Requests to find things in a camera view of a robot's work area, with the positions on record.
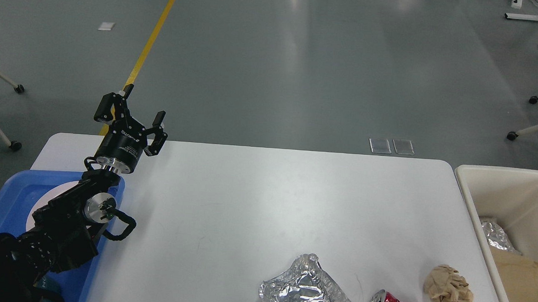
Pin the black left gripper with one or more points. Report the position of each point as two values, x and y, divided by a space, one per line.
127 138

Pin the pink plate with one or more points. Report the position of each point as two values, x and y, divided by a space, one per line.
49 195

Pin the brown paper ball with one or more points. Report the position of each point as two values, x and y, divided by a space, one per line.
444 284

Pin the aluminium foil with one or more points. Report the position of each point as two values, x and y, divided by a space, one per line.
496 235
304 281

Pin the brown paper bag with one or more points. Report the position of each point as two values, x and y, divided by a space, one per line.
519 275

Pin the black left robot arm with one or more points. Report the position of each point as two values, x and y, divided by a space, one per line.
68 227

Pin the blue plastic tray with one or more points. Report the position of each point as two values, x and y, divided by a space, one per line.
17 197

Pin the clear floor plates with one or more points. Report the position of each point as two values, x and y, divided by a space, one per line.
385 146

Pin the beige plastic bin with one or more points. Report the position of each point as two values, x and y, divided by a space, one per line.
510 196

